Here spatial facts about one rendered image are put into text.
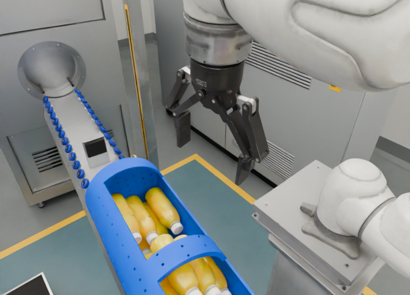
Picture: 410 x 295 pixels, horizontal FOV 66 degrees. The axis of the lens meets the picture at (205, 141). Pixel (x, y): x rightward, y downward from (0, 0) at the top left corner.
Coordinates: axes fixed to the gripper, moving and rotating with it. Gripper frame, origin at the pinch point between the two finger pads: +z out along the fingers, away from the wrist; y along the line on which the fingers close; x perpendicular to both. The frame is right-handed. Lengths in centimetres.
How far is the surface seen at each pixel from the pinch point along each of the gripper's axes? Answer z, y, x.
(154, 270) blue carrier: 36.5, -6.8, -11.7
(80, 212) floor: 175, -139, 17
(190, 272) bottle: 39.3, -0.4, -5.2
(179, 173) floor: 179, -112, 101
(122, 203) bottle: 48, -36, 0
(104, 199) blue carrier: 42, -38, -5
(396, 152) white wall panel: 169, 29, 251
